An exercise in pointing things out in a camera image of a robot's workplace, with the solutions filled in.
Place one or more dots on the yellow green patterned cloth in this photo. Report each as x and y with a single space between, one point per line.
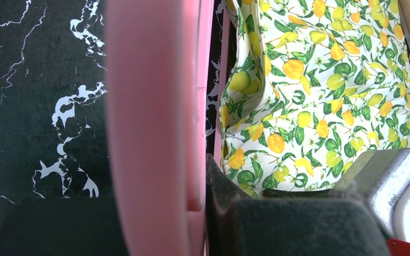
315 84

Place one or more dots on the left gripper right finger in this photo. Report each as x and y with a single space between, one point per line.
238 224

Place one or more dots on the pink hanger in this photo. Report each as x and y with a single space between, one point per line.
157 72

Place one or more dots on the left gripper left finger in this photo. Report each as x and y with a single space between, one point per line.
82 226

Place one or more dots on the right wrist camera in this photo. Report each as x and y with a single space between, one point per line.
381 180

